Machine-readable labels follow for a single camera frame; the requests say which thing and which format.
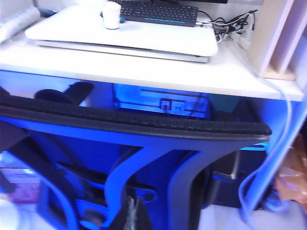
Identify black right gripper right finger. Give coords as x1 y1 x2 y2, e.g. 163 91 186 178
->
134 195 154 230

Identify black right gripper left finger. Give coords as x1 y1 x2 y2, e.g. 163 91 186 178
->
112 196 135 230

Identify black mesh office chair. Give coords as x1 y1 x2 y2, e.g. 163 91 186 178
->
0 81 273 230

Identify cardboard box with pink print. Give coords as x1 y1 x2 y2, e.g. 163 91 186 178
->
0 165 42 205

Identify orange brown plastic bag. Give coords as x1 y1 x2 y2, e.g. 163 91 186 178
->
273 134 307 209

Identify white desktop riser board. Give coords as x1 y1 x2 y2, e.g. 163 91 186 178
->
24 4 220 64

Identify white paper cup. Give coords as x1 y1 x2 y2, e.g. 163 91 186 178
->
99 0 121 31

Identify black keyboard with blue stripe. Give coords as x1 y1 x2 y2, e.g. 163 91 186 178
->
118 0 200 28

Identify small blue desk object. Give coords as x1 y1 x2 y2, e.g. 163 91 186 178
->
37 8 56 18

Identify clear plastic wrapped bundle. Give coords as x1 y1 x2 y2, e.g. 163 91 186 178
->
0 5 42 44

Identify light wooden partition shelf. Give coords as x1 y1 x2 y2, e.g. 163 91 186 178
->
249 0 307 81

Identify wall socket panel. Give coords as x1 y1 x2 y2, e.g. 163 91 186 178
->
160 97 186 114

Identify thin black socket cable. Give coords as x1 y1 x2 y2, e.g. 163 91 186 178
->
165 92 205 118

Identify thick white cable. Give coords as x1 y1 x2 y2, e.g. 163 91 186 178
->
238 40 303 225

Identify tangled black and white cables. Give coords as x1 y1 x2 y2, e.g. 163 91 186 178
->
196 9 259 44

